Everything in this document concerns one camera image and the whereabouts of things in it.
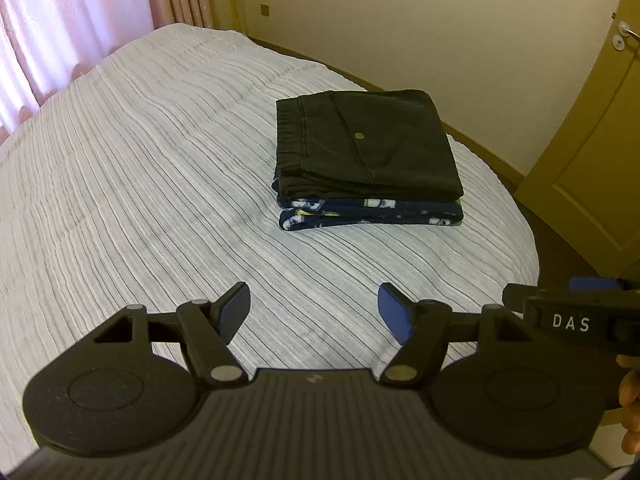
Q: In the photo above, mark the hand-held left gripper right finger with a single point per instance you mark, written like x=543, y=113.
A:
x=395, y=312

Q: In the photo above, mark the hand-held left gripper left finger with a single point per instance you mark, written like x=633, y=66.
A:
x=232, y=310

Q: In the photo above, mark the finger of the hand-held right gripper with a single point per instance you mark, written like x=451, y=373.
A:
x=595, y=283

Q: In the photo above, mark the black pants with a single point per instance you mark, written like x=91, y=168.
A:
x=390, y=145

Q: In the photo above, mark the person's right hand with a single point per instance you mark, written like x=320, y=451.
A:
x=631, y=390

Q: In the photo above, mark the navy printed garment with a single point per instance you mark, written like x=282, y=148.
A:
x=350, y=215

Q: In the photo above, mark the olive yellow door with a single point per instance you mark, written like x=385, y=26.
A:
x=590, y=160

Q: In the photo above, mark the bed with striped grey cover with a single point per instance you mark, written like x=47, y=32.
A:
x=150, y=160

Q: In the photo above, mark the white round door lock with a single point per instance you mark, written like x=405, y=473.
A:
x=619, y=42

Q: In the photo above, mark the sheer white curtain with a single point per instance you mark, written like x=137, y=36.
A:
x=60, y=20

